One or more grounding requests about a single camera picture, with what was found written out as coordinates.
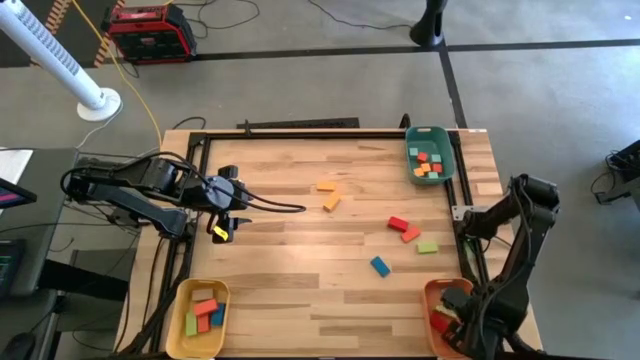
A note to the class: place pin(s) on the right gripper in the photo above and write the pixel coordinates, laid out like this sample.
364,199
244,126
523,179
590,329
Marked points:
472,320

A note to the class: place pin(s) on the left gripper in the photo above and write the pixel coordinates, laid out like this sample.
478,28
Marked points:
220,192

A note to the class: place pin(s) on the red rectangular block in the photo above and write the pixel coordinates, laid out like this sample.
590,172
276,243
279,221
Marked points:
439,322
398,223

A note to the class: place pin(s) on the beige rectangular block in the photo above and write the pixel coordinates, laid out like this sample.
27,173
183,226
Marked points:
202,294

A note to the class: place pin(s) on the red-orange rectangular block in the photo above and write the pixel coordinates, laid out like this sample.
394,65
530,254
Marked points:
205,307
410,234
203,323

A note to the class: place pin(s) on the blue rectangular block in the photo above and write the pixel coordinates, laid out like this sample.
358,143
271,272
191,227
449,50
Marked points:
218,315
380,266

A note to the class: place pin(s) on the orange rectangular block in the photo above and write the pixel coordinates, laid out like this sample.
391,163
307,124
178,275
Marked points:
331,201
326,186

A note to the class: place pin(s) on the light green rectangular block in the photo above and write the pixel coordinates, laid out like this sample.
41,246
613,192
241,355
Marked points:
427,247
191,324

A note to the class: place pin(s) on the small teal cube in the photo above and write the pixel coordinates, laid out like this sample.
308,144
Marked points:
436,158
433,175
413,151

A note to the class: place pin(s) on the small orange cube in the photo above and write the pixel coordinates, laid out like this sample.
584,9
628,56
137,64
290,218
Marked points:
419,172
425,167

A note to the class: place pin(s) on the small red cube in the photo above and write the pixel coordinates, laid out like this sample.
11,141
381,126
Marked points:
422,157
437,168

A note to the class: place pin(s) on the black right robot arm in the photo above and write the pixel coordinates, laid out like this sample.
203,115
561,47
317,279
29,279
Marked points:
500,310

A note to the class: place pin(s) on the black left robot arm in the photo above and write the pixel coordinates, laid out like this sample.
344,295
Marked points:
130,175

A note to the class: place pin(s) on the orange plastic bin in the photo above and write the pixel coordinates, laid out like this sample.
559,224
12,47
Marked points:
431,300

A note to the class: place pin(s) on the silver mounting plate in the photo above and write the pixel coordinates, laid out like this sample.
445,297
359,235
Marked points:
462,212

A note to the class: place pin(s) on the long black ribbed bar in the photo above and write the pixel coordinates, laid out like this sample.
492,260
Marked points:
300,123

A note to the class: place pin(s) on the yellow plastic bin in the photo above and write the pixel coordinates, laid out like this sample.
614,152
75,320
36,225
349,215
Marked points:
200,345

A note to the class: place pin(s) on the green plastic bin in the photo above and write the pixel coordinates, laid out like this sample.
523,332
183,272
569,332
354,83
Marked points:
442,140

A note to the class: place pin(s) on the grey side desk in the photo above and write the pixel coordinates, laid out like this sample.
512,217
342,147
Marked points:
50,165

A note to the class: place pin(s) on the red and black power box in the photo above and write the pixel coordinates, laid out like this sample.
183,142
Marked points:
150,35

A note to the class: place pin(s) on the monitor with pink screen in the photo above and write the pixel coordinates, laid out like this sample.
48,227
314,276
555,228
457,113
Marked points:
12,192

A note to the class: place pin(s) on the white paper sheet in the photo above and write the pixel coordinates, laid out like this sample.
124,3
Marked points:
12,162

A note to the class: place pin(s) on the black hazard striped mat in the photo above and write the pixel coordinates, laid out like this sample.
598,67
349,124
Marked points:
82,50

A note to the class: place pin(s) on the dark tablet screen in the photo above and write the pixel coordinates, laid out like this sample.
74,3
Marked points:
7,265

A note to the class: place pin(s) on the black computer mouse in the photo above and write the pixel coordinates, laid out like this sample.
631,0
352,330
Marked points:
17,346

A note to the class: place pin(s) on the white tower fan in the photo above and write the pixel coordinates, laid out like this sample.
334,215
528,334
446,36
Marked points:
50,50

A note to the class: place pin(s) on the person legs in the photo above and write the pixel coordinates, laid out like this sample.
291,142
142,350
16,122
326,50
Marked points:
427,25

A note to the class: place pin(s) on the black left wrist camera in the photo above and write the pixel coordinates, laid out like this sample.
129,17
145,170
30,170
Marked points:
229,172

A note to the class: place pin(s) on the black aluminium table frame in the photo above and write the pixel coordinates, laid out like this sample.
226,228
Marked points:
300,135

